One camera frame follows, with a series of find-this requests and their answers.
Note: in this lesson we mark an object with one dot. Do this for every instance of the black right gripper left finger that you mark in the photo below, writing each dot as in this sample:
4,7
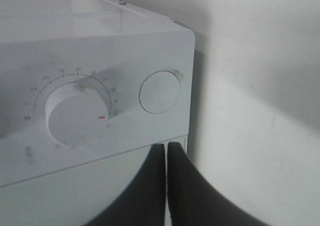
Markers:
143,202

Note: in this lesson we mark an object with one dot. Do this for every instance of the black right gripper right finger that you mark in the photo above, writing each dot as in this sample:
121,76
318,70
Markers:
192,200

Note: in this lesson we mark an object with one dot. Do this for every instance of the white timer knob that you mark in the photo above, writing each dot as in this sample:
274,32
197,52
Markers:
75,114

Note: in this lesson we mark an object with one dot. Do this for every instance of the round white door-release button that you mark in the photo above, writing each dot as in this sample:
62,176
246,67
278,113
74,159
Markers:
159,92

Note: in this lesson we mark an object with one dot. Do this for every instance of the white microwave oven body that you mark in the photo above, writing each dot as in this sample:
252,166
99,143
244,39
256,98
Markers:
45,44

